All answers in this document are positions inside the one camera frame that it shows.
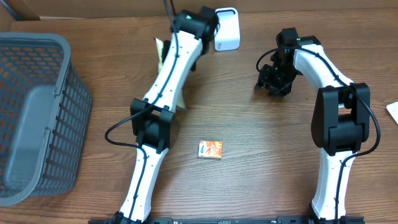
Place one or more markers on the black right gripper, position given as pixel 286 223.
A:
pixel 282 89

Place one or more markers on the small orange box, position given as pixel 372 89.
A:
pixel 210 149

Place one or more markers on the yellow snack bag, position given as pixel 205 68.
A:
pixel 162 50

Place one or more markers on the white floral tube gold cap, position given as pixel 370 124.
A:
pixel 393 111

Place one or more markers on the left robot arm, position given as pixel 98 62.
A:
pixel 153 116

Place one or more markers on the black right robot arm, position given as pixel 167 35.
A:
pixel 340 121

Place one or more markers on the white barcode scanner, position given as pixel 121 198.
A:
pixel 227 34

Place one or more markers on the grey plastic shopping basket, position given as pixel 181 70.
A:
pixel 45 111

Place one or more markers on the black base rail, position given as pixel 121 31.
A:
pixel 277 220

